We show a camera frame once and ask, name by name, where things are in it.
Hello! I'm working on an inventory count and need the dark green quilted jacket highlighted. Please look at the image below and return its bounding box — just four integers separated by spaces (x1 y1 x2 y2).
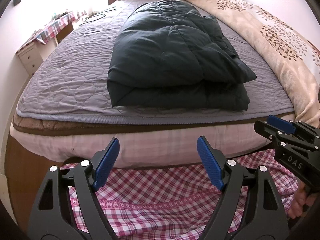
107 0 256 111

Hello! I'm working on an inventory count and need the person's right hand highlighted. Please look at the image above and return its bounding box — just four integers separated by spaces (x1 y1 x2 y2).
288 181 318 219

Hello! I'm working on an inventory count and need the beige floral duvet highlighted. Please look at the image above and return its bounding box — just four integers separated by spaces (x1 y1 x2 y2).
185 0 319 127

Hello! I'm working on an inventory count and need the grey quilted bed cover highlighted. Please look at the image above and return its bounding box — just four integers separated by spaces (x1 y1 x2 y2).
16 0 295 125

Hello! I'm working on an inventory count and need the brown mattress pad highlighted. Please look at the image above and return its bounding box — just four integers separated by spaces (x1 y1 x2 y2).
12 112 296 137

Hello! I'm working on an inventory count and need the white drawer desk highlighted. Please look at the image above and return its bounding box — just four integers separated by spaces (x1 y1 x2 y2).
17 23 73 75

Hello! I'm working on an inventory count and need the plaid tablecloth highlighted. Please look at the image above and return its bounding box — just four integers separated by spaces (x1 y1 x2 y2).
16 10 87 54

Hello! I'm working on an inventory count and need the black cable on bed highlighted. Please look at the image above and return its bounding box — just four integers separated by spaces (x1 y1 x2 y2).
78 6 118 27

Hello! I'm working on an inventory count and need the black wall switch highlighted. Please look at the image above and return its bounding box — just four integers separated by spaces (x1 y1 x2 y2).
13 0 21 6

